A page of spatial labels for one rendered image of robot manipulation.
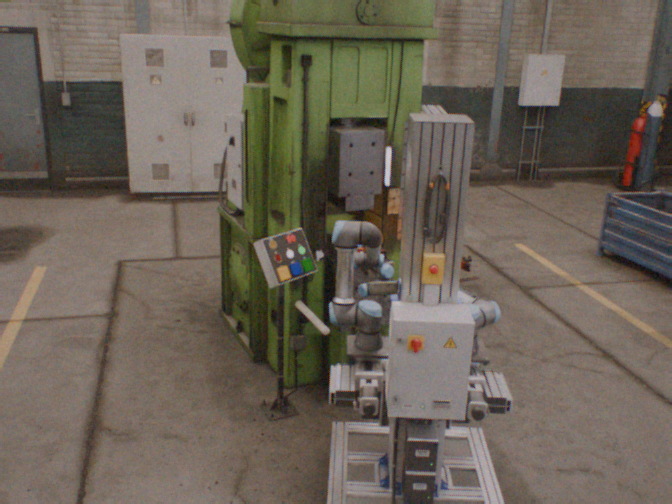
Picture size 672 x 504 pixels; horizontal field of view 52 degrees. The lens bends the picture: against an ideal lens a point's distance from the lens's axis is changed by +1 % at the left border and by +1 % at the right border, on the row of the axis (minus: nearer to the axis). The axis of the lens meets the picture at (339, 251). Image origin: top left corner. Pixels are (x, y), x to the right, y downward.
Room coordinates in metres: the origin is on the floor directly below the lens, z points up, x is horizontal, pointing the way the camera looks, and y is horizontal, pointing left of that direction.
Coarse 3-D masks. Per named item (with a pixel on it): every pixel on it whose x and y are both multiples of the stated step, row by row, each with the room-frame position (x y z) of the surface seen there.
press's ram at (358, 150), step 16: (336, 128) 4.29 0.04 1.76; (352, 128) 4.31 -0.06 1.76; (368, 128) 4.34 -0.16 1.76; (336, 144) 4.19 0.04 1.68; (352, 144) 4.18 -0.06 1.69; (368, 144) 4.22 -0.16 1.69; (336, 160) 4.18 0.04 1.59; (352, 160) 4.18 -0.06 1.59; (368, 160) 4.22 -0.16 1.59; (336, 176) 4.17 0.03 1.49; (352, 176) 4.18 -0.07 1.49; (368, 176) 4.22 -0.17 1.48; (336, 192) 4.17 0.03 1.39; (352, 192) 4.18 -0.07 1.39; (368, 192) 4.23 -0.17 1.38
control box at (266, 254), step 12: (264, 240) 3.76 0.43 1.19; (276, 240) 3.82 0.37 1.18; (300, 240) 3.95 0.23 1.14; (264, 252) 3.73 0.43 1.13; (276, 252) 3.77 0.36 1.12; (264, 264) 3.73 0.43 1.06; (276, 264) 3.73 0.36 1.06; (288, 264) 3.78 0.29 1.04; (300, 264) 3.85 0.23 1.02; (312, 264) 3.91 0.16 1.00; (276, 276) 3.68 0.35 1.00; (300, 276) 3.81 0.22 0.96
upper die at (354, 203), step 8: (328, 192) 4.40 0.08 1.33; (328, 200) 4.40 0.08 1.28; (336, 200) 4.28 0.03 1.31; (344, 200) 4.18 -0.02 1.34; (352, 200) 4.18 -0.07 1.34; (360, 200) 4.20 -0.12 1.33; (368, 200) 4.23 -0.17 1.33; (344, 208) 4.17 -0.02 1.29; (352, 208) 4.18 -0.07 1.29; (360, 208) 4.21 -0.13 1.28; (368, 208) 4.23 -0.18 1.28
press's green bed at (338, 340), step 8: (384, 328) 4.24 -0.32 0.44; (328, 336) 4.28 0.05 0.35; (336, 336) 4.15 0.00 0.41; (344, 336) 4.11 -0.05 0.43; (328, 344) 4.27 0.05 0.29; (336, 344) 4.16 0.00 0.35; (344, 344) 4.11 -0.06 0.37; (328, 352) 4.27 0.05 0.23; (336, 352) 4.15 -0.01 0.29; (344, 352) 4.12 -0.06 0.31; (328, 360) 4.26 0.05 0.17; (336, 360) 4.15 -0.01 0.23; (344, 360) 4.12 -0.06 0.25; (352, 360) 4.19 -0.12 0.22; (328, 368) 4.26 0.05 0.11; (328, 376) 4.25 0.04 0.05
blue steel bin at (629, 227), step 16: (608, 192) 7.28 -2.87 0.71; (640, 192) 7.42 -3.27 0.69; (656, 192) 7.50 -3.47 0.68; (608, 208) 7.25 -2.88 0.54; (624, 208) 7.06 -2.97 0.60; (640, 208) 6.84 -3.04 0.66; (656, 208) 7.53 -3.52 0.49; (608, 224) 7.21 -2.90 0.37; (624, 224) 7.00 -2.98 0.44; (640, 224) 6.81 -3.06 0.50; (656, 224) 6.61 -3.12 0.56; (608, 240) 7.19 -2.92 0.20; (624, 240) 6.96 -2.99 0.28; (640, 240) 6.78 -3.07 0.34; (656, 240) 6.57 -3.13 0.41; (624, 256) 6.92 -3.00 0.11; (640, 256) 6.74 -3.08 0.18; (656, 256) 6.54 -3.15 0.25; (656, 272) 6.49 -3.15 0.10
